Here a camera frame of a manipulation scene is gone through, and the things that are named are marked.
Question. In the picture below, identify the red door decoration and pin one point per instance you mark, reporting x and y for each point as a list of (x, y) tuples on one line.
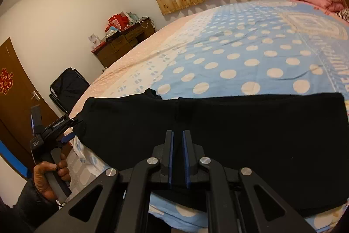
[(6, 81)]

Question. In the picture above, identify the blue and red box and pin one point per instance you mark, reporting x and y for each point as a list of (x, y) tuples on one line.
[(112, 28)]

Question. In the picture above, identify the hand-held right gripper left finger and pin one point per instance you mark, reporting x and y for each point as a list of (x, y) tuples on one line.
[(170, 162)]

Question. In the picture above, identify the black pants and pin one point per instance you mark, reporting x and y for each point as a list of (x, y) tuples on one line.
[(245, 126)]

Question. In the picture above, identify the polka dot bed blanket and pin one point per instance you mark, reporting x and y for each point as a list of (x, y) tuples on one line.
[(245, 52)]

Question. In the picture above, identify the blue strip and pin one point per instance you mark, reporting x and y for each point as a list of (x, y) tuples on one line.
[(13, 158)]

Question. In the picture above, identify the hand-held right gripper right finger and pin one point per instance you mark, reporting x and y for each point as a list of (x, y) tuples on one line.
[(187, 162)]

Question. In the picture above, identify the person's left forearm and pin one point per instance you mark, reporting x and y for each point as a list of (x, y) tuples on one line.
[(24, 208)]

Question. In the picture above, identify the black folding chair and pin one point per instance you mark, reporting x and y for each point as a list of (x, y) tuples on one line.
[(69, 88)]

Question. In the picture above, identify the striped pillow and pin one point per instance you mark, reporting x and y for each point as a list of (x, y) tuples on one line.
[(343, 14)]

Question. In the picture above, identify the red gift box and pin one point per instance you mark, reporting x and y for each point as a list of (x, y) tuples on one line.
[(117, 21)]

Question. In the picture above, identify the quilted bed mattress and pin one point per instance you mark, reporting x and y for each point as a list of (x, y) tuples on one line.
[(73, 167)]

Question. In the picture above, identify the white printed card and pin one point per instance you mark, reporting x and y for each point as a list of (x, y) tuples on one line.
[(93, 40)]

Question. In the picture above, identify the pale green box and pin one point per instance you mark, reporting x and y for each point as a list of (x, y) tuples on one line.
[(132, 17)]

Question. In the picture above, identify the person's left hand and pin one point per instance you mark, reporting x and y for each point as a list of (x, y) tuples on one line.
[(41, 175)]

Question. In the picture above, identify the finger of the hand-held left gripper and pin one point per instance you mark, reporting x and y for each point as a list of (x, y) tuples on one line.
[(68, 138)]

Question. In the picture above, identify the brown wooden door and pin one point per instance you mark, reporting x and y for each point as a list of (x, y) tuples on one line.
[(16, 118)]

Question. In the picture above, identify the brown wooden desk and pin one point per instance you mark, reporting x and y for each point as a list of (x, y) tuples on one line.
[(120, 47)]

